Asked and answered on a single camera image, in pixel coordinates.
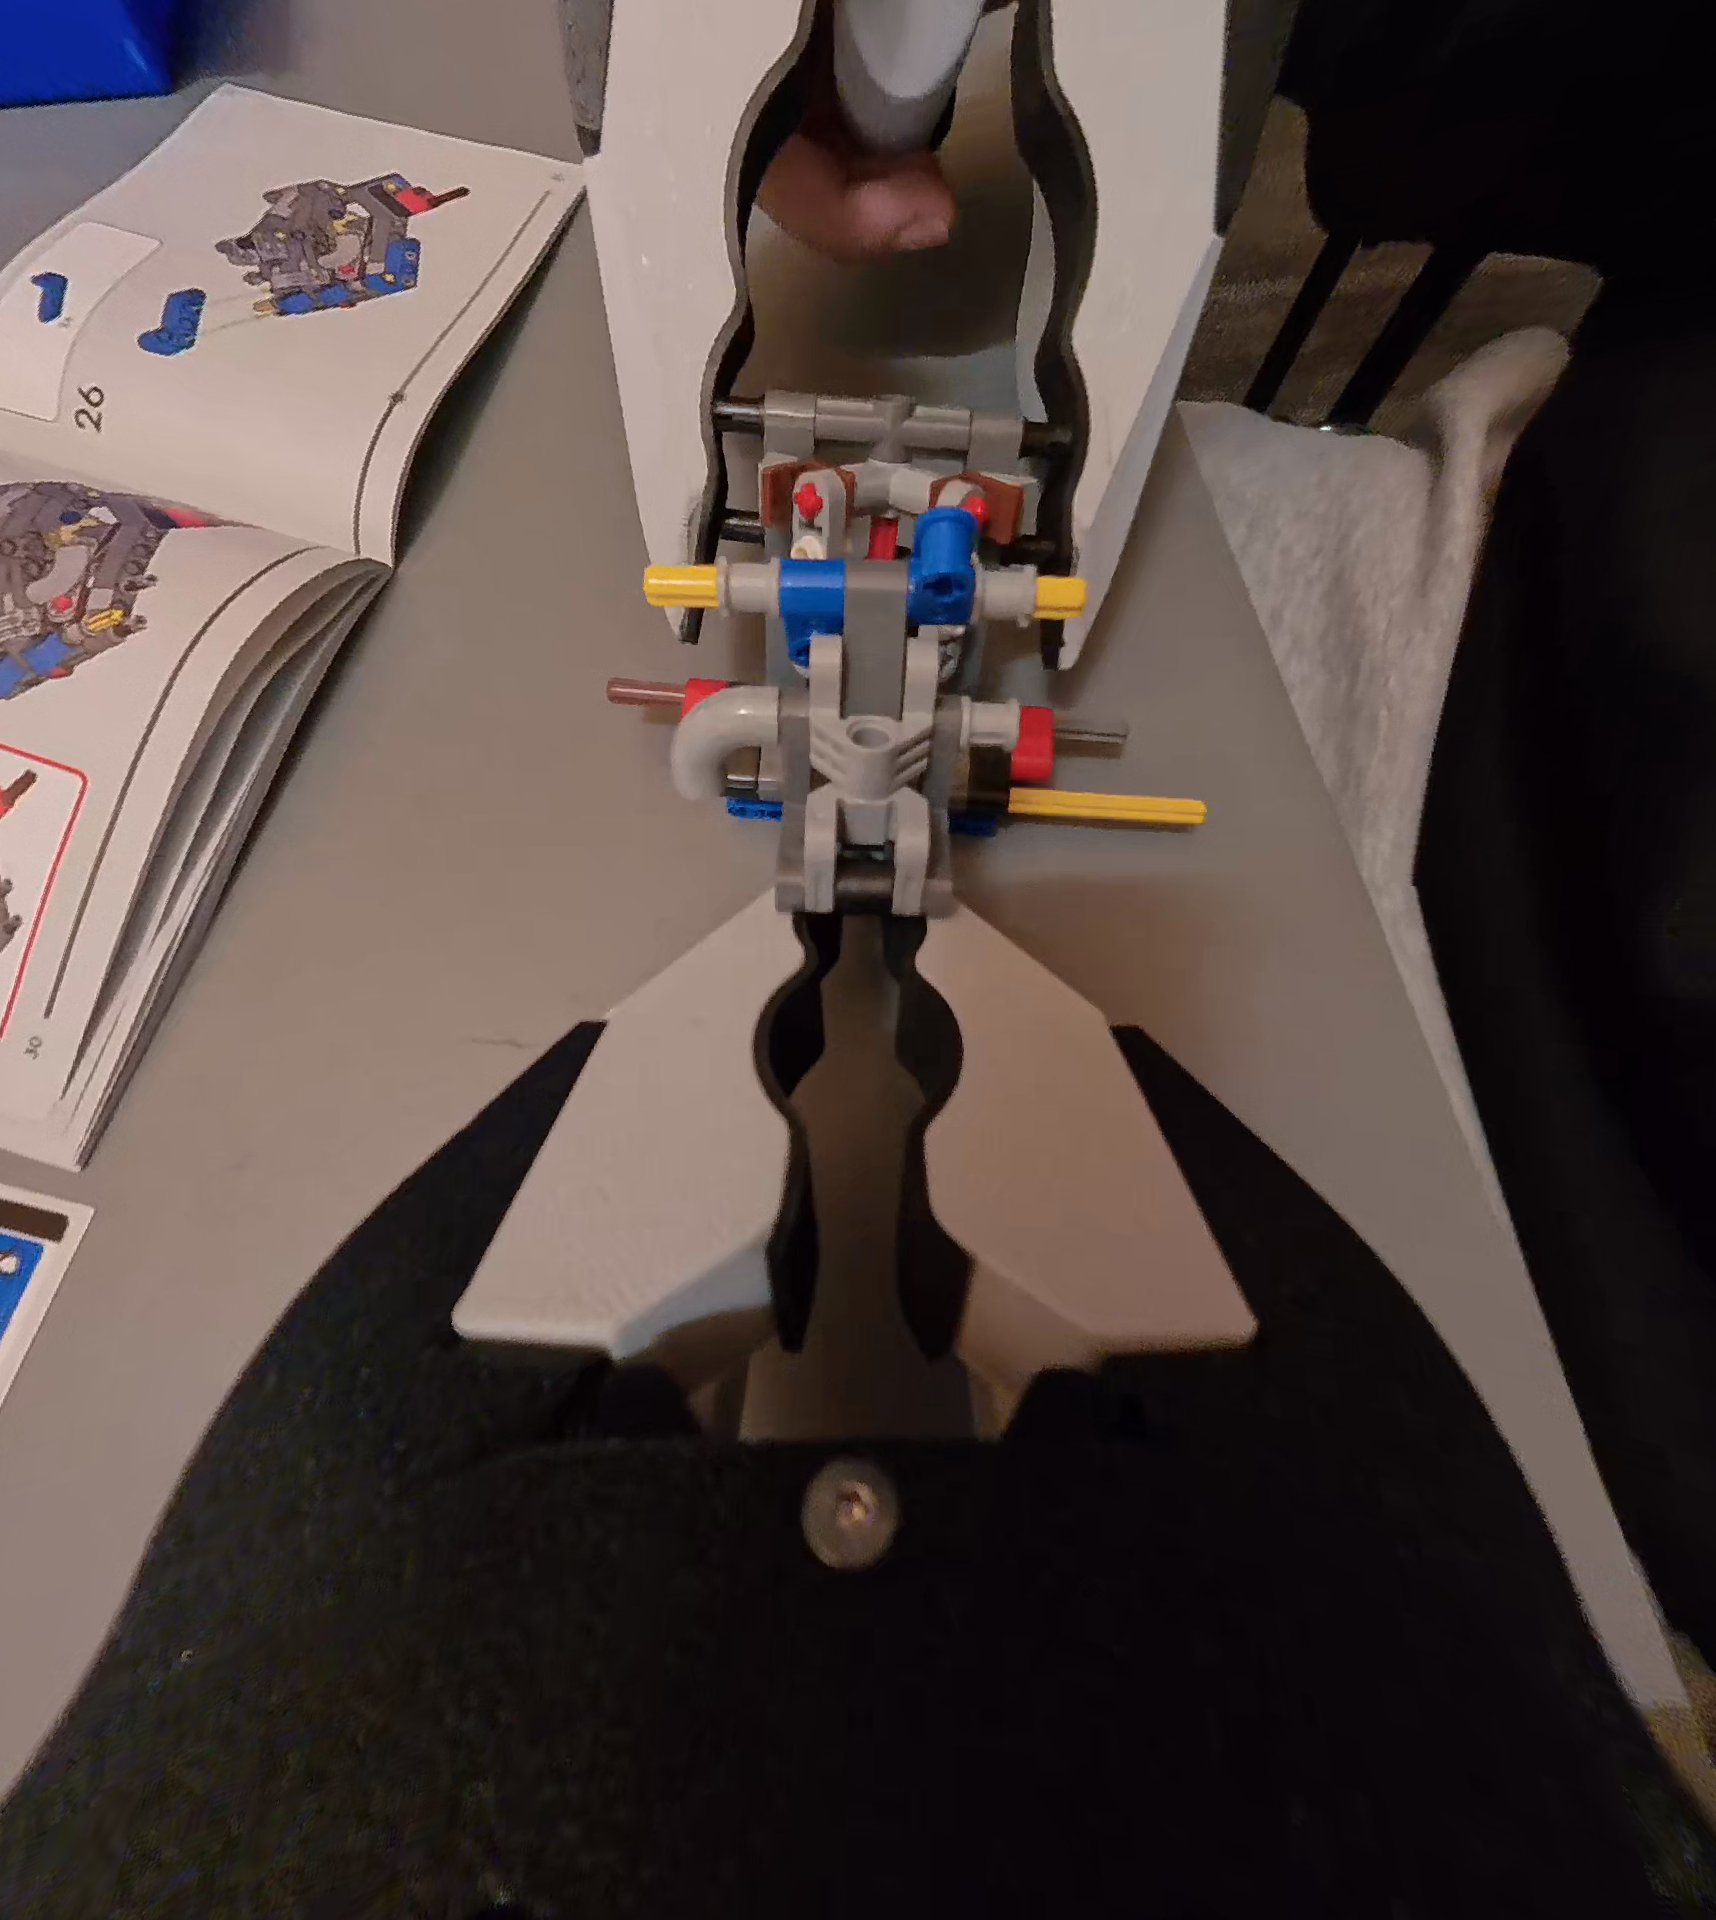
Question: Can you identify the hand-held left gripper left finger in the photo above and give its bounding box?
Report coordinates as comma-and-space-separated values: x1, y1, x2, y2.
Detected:
453, 900, 847, 1439

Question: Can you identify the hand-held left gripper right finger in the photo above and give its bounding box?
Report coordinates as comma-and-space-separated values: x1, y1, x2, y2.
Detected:
881, 900, 1260, 1439

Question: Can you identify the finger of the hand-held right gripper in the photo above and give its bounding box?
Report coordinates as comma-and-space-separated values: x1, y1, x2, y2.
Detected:
1008, 0, 1237, 671
580, 0, 819, 649

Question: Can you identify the lego chassis assembly with axles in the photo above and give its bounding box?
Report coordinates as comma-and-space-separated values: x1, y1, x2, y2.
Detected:
606, 390, 1208, 834

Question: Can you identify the grey and blue lego assembly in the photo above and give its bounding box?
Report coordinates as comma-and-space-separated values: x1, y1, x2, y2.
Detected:
642, 506, 1089, 918

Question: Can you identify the person's right hand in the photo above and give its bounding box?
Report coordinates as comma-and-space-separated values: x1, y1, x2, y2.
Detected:
756, 132, 961, 257

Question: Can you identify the black chair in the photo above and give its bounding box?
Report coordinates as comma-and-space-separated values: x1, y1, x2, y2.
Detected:
1241, 232, 1603, 429

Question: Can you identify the open instruction booklet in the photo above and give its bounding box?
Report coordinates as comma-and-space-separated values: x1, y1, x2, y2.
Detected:
0, 82, 588, 1172

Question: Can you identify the blue plastic bin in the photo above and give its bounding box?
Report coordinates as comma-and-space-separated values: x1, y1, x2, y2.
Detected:
0, 0, 178, 120

